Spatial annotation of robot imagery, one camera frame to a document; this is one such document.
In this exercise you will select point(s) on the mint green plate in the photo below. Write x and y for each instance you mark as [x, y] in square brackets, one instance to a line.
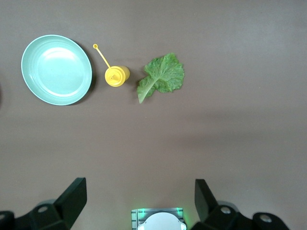
[56, 70]

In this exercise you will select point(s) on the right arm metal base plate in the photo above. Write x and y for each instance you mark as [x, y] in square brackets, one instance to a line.
[134, 220]

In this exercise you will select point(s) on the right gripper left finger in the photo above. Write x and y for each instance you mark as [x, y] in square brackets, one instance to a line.
[64, 210]

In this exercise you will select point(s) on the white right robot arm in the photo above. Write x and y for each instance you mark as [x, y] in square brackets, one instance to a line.
[163, 222]

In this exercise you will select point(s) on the yellow mustard squeeze bottle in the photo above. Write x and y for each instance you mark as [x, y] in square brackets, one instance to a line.
[116, 76]

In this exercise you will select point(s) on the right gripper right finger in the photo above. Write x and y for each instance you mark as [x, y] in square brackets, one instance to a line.
[216, 215]

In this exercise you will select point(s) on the green lettuce leaf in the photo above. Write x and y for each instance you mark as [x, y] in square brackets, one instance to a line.
[165, 74]

